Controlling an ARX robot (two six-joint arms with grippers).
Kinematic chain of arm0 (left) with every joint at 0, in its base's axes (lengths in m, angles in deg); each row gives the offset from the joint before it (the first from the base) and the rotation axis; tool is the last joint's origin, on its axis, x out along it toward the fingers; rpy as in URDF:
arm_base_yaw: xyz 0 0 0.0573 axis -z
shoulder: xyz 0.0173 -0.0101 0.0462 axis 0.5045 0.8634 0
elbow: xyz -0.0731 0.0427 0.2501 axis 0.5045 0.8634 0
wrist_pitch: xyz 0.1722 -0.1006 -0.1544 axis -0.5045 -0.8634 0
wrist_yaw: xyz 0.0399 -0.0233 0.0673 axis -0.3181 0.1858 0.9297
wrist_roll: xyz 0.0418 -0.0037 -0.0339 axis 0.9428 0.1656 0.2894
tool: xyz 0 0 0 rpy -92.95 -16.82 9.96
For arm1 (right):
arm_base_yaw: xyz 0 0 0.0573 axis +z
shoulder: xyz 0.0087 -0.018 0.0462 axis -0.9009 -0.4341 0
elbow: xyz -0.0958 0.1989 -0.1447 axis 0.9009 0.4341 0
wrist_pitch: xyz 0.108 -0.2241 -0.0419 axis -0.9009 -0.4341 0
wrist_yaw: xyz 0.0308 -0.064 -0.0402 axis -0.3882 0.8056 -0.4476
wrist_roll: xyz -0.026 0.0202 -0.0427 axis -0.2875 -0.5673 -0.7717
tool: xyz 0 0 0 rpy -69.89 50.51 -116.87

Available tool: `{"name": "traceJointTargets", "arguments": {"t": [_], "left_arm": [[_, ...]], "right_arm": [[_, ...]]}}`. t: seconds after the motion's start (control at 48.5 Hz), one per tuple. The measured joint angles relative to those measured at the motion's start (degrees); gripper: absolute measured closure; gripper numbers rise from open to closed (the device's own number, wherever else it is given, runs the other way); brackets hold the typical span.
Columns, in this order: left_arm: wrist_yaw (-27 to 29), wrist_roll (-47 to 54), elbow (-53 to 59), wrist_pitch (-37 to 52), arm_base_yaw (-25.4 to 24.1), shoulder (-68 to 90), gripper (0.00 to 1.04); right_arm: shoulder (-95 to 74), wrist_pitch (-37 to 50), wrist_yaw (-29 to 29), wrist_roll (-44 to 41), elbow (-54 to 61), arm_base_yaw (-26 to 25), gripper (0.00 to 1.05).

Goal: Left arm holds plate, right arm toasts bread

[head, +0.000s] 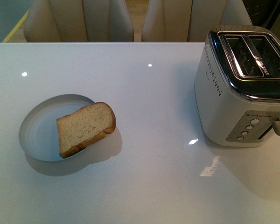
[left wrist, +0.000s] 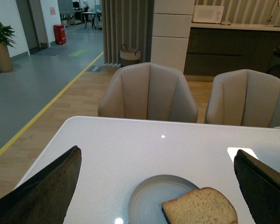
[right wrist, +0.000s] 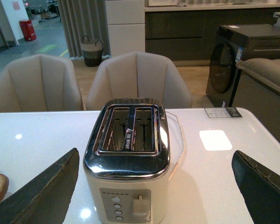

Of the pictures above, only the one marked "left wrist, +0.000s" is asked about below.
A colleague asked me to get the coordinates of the beige chair right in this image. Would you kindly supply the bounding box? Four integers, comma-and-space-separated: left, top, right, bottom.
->
204, 69, 280, 128

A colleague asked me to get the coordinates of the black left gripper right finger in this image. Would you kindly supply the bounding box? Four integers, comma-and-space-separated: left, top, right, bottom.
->
234, 150, 280, 224

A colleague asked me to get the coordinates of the potted green plant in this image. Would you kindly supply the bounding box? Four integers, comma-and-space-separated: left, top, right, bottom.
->
0, 22, 15, 73

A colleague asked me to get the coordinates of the beige chair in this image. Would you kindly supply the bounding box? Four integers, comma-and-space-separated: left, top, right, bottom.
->
98, 63, 198, 123
204, 69, 280, 128

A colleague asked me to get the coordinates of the beige chair left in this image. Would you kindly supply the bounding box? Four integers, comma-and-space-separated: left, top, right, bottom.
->
98, 63, 198, 123

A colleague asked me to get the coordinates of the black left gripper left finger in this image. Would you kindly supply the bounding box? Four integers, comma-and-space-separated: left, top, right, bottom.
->
0, 146, 82, 224

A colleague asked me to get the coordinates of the distant work table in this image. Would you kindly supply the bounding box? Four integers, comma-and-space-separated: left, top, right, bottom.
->
82, 11, 102, 29

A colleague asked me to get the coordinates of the woven basket with handles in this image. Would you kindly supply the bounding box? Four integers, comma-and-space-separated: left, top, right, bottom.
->
119, 44, 141, 67

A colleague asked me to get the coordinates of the red box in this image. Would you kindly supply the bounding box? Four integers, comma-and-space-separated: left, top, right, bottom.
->
53, 24, 66, 45

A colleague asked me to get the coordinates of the white microwave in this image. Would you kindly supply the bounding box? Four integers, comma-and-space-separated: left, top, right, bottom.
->
192, 5, 224, 23

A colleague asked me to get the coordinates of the dark kitchen counter cabinet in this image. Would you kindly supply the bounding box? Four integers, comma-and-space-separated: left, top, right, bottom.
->
184, 28, 280, 76

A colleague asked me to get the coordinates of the white pillar cabinet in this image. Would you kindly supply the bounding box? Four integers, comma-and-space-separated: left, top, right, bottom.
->
150, 0, 195, 72

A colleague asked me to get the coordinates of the grey round plate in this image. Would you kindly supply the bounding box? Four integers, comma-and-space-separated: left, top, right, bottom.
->
128, 175, 199, 224

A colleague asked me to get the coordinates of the slice of brown bread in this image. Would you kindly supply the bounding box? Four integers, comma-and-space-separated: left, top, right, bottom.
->
161, 187, 238, 224

